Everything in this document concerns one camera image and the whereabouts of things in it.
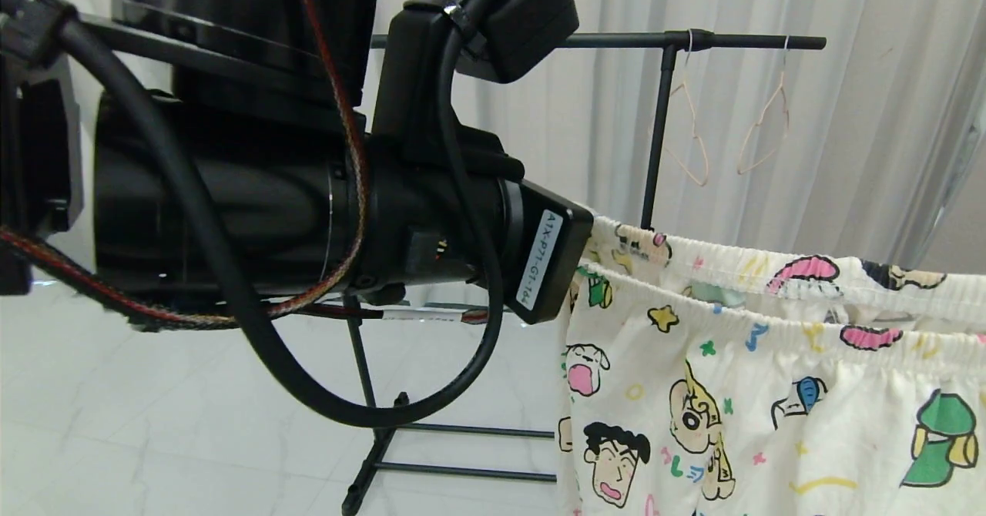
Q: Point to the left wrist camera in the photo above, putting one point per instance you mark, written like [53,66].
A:
[516,23]

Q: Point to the pink clothes hanger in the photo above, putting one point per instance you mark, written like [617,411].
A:
[696,135]
[786,115]

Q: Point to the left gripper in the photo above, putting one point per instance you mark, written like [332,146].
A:
[254,200]

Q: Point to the black clothes rack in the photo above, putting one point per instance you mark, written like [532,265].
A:
[739,41]

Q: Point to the white curtain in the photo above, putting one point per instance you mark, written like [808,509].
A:
[585,115]

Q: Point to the cream printed garment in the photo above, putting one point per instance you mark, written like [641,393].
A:
[770,393]

